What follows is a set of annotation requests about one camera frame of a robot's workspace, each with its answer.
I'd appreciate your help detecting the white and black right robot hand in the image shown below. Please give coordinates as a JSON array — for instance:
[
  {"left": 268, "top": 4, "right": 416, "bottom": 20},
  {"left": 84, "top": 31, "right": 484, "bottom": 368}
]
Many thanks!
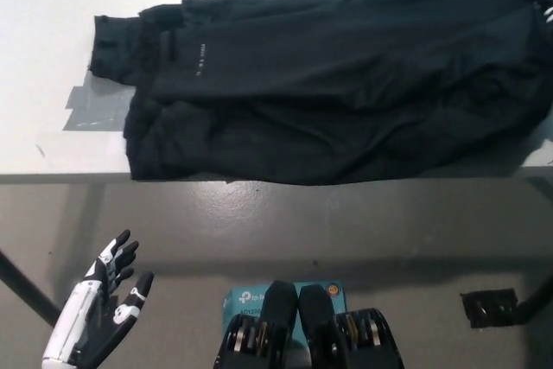
[{"left": 520, "top": 0, "right": 553, "bottom": 27}]

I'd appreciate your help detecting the grey tape patch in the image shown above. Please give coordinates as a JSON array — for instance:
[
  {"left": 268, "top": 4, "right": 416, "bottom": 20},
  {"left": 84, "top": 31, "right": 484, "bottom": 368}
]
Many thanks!
[{"left": 62, "top": 70, "right": 140, "bottom": 132}]

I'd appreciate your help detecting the teal tp-link box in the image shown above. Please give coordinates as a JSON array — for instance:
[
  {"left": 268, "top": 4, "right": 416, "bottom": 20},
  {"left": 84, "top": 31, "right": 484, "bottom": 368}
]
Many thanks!
[{"left": 222, "top": 281, "right": 346, "bottom": 369}]

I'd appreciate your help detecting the black table leg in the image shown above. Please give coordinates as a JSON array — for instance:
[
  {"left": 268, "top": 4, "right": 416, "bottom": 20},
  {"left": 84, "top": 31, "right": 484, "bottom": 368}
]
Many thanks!
[
  {"left": 515, "top": 271, "right": 553, "bottom": 316},
  {"left": 0, "top": 250, "right": 61, "bottom": 322}
]

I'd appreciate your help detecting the black Columbia jacket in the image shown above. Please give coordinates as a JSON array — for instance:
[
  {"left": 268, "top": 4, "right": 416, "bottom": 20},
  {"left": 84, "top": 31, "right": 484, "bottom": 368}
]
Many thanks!
[{"left": 88, "top": 0, "right": 553, "bottom": 187}]

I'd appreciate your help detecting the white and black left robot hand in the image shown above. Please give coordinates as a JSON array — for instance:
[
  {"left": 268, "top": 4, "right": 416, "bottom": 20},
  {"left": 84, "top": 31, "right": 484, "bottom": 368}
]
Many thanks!
[{"left": 41, "top": 229, "right": 156, "bottom": 369}]

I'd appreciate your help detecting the black table leg foot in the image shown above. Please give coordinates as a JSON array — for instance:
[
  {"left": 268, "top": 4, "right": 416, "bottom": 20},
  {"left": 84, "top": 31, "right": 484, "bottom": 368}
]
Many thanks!
[{"left": 460, "top": 287, "right": 519, "bottom": 329}]

